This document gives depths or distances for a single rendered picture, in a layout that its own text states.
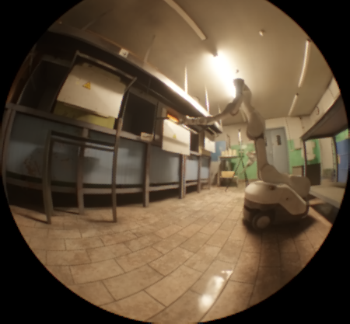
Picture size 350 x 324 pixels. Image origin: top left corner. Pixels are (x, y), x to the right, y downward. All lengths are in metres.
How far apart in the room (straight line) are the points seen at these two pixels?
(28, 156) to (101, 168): 0.78
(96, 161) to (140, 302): 1.12
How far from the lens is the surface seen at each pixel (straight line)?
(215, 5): 2.06
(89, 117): 1.21
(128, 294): 0.57
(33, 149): 1.26
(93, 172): 1.22
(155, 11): 2.07
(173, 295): 0.56
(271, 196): 0.94
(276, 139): 5.26
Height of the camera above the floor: 0.50
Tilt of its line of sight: 10 degrees up
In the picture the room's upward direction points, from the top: 2 degrees clockwise
